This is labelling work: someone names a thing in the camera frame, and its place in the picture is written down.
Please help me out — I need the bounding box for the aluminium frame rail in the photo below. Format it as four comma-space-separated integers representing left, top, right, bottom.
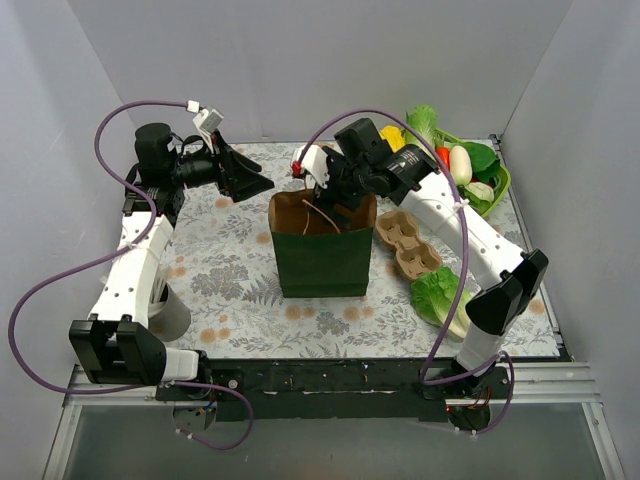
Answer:
63, 362, 602, 408

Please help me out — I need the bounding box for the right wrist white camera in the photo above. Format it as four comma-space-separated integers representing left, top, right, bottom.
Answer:
291, 145, 329, 189

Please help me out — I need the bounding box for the tall green napa cabbage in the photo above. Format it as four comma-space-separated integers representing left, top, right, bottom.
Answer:
405, 105, 439, 148

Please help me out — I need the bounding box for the floral patterned table mat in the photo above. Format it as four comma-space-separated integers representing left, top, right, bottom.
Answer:
99, 139, 561, 360

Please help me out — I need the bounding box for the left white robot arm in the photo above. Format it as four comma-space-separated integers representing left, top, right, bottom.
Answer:
69, 123, 274, 400

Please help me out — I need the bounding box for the yellow cabbage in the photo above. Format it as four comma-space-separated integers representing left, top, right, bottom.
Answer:
379, 125, 406, 152

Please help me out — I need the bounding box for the green lettuce on mat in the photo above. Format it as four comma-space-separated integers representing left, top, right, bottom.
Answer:
411, 266, 472, 341

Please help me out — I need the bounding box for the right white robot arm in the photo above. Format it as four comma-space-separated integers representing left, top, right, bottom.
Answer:
292, 117, 549, 398

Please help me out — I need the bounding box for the grey straw holder cup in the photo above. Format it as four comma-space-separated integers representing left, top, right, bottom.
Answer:
148, 284, 191, 342

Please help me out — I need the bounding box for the green brown paper bag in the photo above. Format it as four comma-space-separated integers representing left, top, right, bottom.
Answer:
268, 189, 377, 298

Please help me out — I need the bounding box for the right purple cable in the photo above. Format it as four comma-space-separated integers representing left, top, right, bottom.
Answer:
294, 109, 514, 435

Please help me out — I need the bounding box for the wrist white camera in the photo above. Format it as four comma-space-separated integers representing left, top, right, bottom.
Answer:
291, 145, 329, 189
193, 108, 224, 151

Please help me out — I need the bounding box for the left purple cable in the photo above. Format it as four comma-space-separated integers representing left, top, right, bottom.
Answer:
9, 99, 254, 451

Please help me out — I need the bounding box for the white radish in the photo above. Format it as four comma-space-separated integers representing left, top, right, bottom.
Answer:
449, 145, 473, 186

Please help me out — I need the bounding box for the dark green leafy vegetable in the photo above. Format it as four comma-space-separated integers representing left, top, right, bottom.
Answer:
462, 142, 501, 214

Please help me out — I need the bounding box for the green plastic vegetable basket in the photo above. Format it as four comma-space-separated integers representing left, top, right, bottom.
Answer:
436, 128, 510, 217

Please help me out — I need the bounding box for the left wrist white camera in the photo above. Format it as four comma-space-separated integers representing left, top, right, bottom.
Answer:
193, 108, 224, 151

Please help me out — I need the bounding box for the small white bok choy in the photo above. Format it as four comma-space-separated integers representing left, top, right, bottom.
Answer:
464, 182, 495, 203

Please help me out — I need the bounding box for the purple cable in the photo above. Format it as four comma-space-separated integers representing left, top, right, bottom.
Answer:
294, 109, 514, 435
9, 99, 254, 451

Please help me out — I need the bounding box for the red orange pepper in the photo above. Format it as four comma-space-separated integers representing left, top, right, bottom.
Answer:
436, 146, 450, 169

